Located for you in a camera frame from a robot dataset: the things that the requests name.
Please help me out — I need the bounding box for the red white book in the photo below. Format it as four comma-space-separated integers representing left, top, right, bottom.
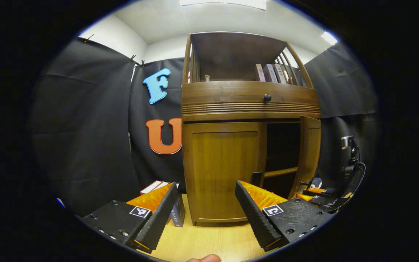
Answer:
151, 181, 180, 195
140, 180, 163, 195

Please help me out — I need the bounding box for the wooden cabinet door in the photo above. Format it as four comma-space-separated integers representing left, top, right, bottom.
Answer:
290, 116, 322, 199
183, 122, 267, 223

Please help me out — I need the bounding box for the grey book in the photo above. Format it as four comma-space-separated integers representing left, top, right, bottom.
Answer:
263, 64, 278, 83

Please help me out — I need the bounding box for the wooden ribbed drawer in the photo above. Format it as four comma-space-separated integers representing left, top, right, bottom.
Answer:
181, 81, 321, 122

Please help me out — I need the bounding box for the wooden double-door shoe cabinet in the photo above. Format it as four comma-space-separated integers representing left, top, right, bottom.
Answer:
181, 32, 322, 227

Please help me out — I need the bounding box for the blue book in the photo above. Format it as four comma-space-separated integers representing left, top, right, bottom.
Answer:
169, 195, 186, 228

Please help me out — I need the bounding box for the large ceiling light panel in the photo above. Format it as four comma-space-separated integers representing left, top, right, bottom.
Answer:
179, 0, 268, 11

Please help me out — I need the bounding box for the small ceiling light panel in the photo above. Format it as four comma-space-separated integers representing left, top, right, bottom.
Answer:
321, 31, 339, 46

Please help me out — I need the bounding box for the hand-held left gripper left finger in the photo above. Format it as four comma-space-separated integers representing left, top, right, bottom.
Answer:
75, 182, 180, 254

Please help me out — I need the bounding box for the wooden inner shelf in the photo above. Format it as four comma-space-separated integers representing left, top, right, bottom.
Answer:
264, 167, 299, 179

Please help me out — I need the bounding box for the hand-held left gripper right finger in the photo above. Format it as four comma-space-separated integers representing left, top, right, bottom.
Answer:
235, 180, 336, 252

